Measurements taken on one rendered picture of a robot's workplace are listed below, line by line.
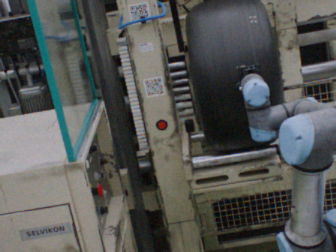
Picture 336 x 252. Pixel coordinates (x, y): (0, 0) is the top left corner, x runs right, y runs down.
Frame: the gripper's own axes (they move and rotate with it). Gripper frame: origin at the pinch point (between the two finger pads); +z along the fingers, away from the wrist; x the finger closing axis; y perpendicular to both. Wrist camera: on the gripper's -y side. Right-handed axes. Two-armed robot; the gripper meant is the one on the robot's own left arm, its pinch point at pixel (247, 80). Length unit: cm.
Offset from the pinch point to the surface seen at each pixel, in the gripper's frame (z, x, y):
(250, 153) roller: 17.7, 2.0, -32.2
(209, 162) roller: 17.6, 18.1, -33.2
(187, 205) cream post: 27, 30, -53
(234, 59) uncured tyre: 2.7, 3.3, 7.6
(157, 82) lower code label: 21.9, 33.0, 0.9
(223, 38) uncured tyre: 6.7, 5.7, 15.0
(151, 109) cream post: 23.0, 37.1, -9.8
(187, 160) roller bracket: 13.6, 26.5, -29.9
